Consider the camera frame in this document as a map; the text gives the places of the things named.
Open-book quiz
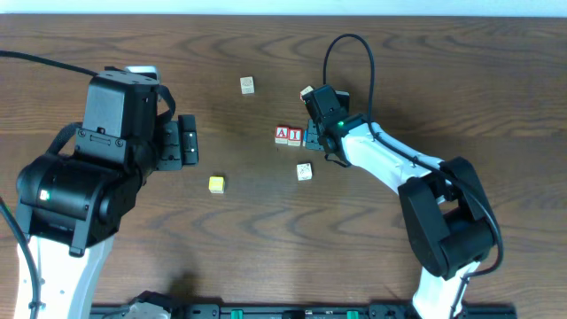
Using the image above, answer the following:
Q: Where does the red letter I wooden block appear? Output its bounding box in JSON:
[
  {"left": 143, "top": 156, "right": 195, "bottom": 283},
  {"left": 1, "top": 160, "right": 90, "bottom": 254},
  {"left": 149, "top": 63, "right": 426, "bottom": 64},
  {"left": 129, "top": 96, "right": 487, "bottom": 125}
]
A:
[{"left": 287, "top": 128, "right": 303, "bottom": 146}]

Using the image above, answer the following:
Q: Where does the red letter A wooden block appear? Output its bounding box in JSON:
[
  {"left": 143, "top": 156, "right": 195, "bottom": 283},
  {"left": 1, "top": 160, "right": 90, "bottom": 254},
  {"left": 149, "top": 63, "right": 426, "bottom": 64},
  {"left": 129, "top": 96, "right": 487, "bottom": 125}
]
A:
[{"left": 275, "top": 126, "right": 290, "bottom": 144}]

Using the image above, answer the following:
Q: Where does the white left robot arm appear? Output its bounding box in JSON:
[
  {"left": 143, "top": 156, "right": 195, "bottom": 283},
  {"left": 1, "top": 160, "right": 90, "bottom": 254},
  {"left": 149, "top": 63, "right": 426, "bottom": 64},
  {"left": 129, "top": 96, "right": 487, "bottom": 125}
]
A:
[{"left": 14, "top": 66, "right": 198, "bottom": 318}]

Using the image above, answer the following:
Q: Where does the plain picture wooden block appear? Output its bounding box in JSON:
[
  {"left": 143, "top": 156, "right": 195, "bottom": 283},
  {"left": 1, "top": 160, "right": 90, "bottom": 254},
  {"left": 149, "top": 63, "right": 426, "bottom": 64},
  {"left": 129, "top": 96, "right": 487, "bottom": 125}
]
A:
[{"left": 296, "top": 163, "right": 313, "bottom": 181}]

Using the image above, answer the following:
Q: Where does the red-edged wooden block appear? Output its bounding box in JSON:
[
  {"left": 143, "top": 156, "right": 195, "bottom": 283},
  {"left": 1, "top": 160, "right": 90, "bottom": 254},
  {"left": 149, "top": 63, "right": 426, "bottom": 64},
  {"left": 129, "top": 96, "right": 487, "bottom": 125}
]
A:
[{"left": 299, "top": 86, "right": 314, "bottom": 101}]

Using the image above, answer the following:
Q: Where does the yellow letter B wooden block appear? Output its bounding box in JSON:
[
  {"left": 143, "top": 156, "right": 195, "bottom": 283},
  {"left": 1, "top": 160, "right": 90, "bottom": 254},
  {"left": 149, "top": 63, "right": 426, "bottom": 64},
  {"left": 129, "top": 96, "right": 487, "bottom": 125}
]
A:
[{"left": 208, "top": 176, "right": 225, "bottom": 194}]

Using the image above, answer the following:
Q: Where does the yellow-edged picture wooden block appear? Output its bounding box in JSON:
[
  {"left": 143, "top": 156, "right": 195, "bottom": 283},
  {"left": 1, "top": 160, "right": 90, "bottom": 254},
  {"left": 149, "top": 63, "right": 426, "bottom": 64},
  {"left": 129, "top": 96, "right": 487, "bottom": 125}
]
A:
[{"left": 240, "top": 76, "right": 255, "bottom": 95}]

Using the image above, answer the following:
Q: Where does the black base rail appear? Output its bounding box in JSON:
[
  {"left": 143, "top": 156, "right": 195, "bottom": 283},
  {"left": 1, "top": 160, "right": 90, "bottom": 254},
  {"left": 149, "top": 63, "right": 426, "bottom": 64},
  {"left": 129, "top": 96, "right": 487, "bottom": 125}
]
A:
[{"left": 90, "top": 303, "right": 518, "bottom": 319}]

